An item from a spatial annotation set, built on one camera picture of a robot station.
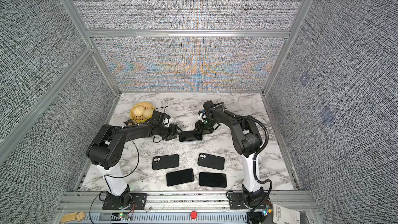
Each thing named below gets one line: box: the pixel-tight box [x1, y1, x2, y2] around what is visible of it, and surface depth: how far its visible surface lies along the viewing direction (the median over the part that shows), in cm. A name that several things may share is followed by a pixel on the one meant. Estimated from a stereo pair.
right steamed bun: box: [142, 108, 153, 119], surface depth 103 cm
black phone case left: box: [152, 154, 180, 171], surface depth 88 cm
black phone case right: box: [197, 152, 225, 171], surface depth 89 cm
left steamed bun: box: [132, 105, 145, 117], surface depth 103 cm
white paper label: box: [272, 203, 301, 224], surface depth 70 cm
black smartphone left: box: [166, 168, 195, 187], surface depth 83 cm
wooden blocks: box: [61, 211, 85, 223], surface depth 70 cm
